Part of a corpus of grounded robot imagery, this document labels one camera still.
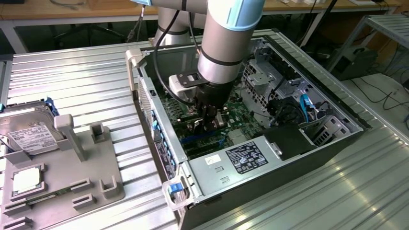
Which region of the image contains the grey parts rack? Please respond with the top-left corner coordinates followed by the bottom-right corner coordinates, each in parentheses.
top-left (0, 114), bottom-right (125, 230)

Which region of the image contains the blue expansion slot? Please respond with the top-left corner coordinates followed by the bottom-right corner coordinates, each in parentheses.
top-left (179, 130), bottom-right (218, 144)

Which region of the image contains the thin black cable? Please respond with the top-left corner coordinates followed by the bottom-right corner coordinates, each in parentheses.
top-left (350, 79), bottom-right (409, 110)

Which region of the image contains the silver CPU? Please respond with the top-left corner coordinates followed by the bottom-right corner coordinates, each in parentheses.
top-left (11, 168), bottom-right (43, 192)

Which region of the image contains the wooden desk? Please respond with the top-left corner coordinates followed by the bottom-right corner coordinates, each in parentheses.
top-left (0, 0), bottom-right (402, 24)

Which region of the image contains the black power wire bundle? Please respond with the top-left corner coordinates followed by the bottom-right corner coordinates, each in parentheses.
top-left (267, 97), bottom-right (302, 126)

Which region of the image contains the grey coiled cable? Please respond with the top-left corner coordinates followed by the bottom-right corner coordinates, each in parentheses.
top-left (49, 0), bottom-right (86, 11)

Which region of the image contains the hard disk with blue carrier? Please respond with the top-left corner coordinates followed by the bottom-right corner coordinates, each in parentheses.
top-left (0, 96), bottom-right (63, 155)

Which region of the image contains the black expansion slot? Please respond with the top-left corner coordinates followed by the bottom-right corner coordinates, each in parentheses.
top-left (185, 140), bottom-right (222, 154)

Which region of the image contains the green RAM stick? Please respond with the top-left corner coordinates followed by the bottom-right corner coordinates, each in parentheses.
top-left (25, 188), bottom-right (73, 204)

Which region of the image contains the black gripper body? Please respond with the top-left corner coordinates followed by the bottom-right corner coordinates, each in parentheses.
top-left (193, 80), bottom-right (234, 132)

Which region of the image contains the black plastic shroud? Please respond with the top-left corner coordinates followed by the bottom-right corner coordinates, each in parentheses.
top-left (252, 124), bottom-right (315, 161)

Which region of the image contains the metal slat shelf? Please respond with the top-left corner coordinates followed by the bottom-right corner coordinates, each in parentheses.
top-left (327, 13), bottom-right (409, 75)

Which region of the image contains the black camera cable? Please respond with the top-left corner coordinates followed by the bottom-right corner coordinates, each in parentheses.
top-left (151, 8), bottom-right (201, 105)

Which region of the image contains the blue data wire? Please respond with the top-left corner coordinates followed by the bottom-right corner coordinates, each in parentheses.
top-left (298, 92), bottom-right (312, 123)

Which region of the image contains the black box on floor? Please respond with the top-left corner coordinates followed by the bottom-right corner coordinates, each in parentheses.
top-left (331, 47), bottom-right (378, 81)

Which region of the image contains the black chair base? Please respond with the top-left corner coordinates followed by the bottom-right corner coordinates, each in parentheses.
top-left (50, 23), bottom-right (125, 47)

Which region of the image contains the hanging cable with connector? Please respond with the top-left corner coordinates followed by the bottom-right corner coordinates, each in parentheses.
top-left (126, 6), bottom-right (146, 42)

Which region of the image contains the silver chipset heatsink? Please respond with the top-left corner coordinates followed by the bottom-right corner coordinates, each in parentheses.
top-left (226, 130), bottom-right (249, 142)

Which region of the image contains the green motherboard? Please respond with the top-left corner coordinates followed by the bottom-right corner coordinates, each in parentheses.
top-left (158, 81), bottom-right (270, 161)

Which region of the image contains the grey power supply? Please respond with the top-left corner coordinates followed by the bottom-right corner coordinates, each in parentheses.
top-left (187, 137), bottom-right (284, 204)

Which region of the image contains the silver disk bay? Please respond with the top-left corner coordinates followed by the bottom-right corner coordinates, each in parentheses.
top-left (299, 115), bottom-right (351, 147)

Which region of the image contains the open black PC case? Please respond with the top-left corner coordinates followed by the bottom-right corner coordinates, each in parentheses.
top-left (125, 28), bottom-right (374, 230)

